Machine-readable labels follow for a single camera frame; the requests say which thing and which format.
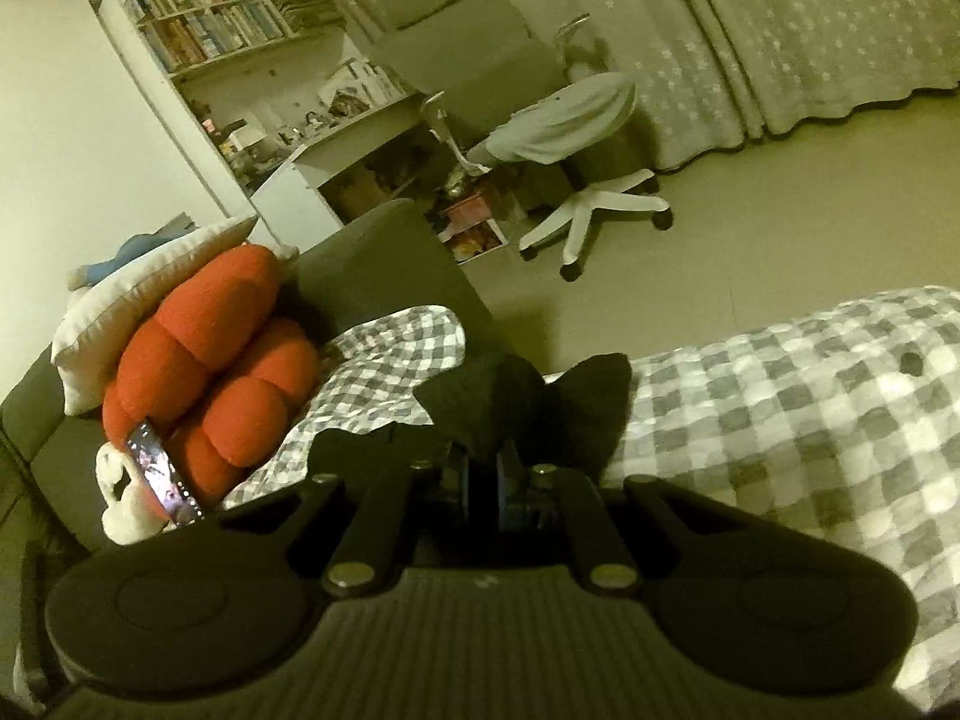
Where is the black garment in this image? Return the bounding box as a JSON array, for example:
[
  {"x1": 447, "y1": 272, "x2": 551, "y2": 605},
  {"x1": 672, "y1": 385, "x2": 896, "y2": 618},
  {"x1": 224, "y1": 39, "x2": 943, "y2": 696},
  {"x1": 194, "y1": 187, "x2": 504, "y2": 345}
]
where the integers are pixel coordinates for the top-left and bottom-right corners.
[{"x1": 307, "y1": 351, "x2": 637, "y2": 533}]

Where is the black smartphone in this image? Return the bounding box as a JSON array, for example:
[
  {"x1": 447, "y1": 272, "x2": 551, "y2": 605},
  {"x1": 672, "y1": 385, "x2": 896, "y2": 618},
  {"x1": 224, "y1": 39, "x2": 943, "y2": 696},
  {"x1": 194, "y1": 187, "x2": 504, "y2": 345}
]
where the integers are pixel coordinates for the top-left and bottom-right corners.
[{"x1": 125, "y1": 421, "x2": 205, "y2": 527}]

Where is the orange flower cushion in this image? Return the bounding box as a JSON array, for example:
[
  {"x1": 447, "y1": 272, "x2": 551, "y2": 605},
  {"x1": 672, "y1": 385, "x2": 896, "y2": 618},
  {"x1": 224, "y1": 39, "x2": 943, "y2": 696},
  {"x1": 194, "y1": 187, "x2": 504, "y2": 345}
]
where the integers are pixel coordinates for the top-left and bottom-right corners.
[{"x1": 103, "y1": 244, "x2": 320, "y2": 509}]

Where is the grey white checkered quilt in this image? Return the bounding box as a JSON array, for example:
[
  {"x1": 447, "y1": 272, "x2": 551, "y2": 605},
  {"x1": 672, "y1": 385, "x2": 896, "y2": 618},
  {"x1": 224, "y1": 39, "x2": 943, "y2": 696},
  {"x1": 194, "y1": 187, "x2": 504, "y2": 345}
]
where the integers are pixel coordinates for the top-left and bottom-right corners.
[{"x1": 224, "y1": 286, "x2": 958, "y2": 715}]

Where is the dark green sofa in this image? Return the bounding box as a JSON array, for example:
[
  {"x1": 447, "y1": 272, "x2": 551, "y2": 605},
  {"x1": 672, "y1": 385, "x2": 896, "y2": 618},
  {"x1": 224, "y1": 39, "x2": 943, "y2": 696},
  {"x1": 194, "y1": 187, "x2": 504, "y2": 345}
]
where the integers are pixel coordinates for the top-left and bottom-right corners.
[{"x1": 0, "y1": 196, "x2": 497, "y2": 706}]

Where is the cream white pillow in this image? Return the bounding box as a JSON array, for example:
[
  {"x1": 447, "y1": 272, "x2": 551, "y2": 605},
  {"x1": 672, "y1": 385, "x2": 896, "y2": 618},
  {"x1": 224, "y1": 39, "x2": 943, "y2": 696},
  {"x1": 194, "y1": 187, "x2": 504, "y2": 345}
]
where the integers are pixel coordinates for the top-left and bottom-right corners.
[{"x1": 50, "y1": 215, "x2": 259, "y2": 416}]

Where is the white desk with shelves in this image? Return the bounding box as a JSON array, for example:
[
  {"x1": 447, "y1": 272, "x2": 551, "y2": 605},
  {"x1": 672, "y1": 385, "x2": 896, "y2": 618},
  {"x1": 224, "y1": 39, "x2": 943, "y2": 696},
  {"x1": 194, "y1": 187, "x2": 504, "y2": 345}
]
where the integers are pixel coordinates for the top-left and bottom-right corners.
[{"x1": 88, "y1": 0, "x2": 444, "y2": 250}]

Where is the grey white office chair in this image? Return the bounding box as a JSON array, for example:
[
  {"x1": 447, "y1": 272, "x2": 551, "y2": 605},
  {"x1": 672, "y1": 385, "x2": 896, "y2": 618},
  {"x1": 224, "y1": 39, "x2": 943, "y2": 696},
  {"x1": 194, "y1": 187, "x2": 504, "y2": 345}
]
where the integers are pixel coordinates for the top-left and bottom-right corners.
[{"x1": 374, "y1": 0, "x2": 674, "y2": 281}]

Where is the grey star curtain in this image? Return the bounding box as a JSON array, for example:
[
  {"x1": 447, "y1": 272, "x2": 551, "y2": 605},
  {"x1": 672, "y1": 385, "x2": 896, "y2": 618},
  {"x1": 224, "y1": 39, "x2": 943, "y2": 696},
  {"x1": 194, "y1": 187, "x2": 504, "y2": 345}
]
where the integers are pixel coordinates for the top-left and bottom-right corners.
[{"x1": 347, "y1": 0, "x2": 958, "y2": 169}]

